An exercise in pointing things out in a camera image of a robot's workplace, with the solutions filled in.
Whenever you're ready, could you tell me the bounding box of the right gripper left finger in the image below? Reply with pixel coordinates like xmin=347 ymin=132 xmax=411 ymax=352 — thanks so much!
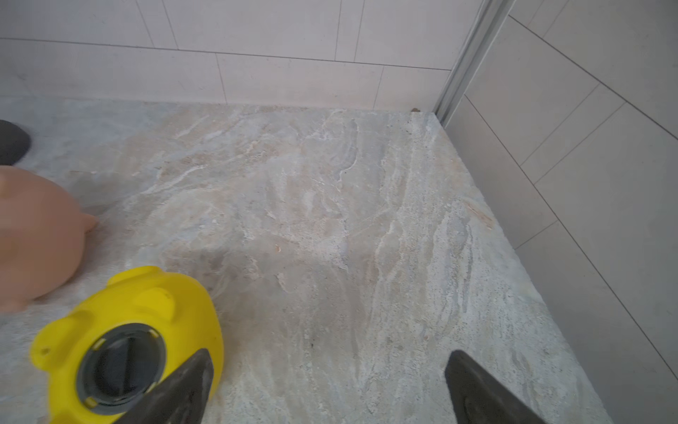
xmin=115 ymin=349 xmax=215 ymax=424

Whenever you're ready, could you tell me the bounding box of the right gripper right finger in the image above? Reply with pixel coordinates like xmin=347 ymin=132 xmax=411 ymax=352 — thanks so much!
xmin=444 ymin=350 xmax=546 ymax=424

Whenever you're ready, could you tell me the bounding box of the yellow piggy bank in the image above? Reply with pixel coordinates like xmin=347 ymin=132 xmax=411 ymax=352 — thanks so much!
xmin=30 ymin=266 xmax=224 ymax=423

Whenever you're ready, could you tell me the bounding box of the pink piggy bank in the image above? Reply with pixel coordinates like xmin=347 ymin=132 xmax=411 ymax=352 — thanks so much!
xmin=1 ymin=165 xmax=97 ymax=312

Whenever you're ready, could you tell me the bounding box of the black plug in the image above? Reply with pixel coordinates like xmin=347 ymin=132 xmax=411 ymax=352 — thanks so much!
xmin=76 ymin=323 xmax=166 ymax=415

